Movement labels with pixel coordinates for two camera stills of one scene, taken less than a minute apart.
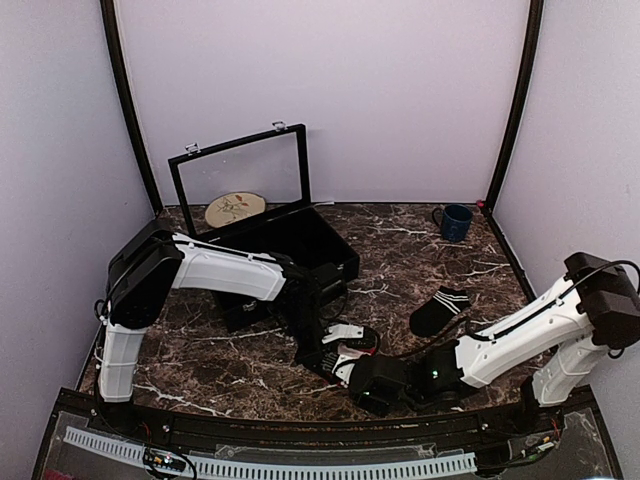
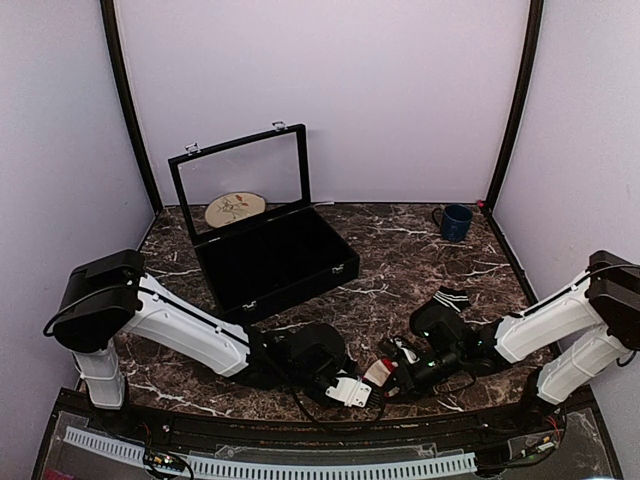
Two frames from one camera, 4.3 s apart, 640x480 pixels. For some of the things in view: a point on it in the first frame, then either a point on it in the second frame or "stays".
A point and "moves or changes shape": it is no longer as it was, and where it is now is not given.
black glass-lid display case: (252, 192) stays
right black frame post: (536, 16) stays
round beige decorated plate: (234, 206) stays
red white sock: (343, 349) moves or changes shape
